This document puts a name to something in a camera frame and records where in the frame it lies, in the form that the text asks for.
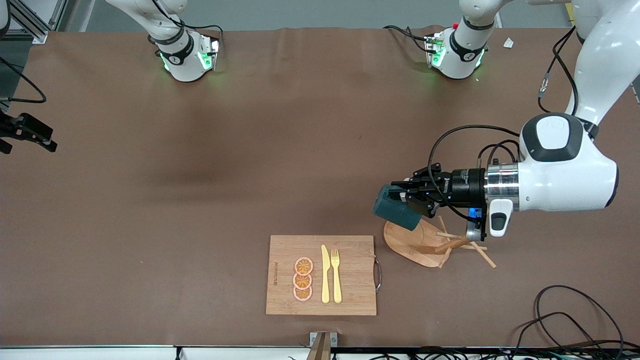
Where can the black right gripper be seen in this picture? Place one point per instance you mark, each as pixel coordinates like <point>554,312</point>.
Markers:
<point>31,128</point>

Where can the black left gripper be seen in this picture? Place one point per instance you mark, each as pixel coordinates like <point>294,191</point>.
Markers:
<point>464,187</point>

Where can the teal cup with yellow inside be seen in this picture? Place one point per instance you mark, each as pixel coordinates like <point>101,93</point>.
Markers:
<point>395,212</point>

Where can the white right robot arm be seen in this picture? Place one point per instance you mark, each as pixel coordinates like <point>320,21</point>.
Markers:
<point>182,60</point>

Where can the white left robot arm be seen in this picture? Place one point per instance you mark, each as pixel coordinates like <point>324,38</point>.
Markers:
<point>565,175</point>

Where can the wooden cup rack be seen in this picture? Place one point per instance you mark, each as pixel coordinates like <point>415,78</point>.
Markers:
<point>410,246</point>

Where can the yellow plastic fork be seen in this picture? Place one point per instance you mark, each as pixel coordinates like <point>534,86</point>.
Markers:
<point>336,285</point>

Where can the yellow plastic knife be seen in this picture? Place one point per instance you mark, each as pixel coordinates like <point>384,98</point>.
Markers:
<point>325,280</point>

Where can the orange slice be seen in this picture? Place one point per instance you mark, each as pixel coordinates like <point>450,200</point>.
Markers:
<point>302,281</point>
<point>303,265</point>
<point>302,294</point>

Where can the white paper scrap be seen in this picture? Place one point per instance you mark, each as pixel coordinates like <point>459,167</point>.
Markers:
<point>508,43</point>

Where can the brown table cover sheet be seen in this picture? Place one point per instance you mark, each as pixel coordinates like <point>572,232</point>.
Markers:
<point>200,225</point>

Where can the aluminium frame post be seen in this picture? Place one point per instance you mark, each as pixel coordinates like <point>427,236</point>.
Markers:
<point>32,27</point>

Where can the grey metal bracket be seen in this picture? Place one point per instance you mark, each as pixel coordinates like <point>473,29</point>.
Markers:
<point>322,340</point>

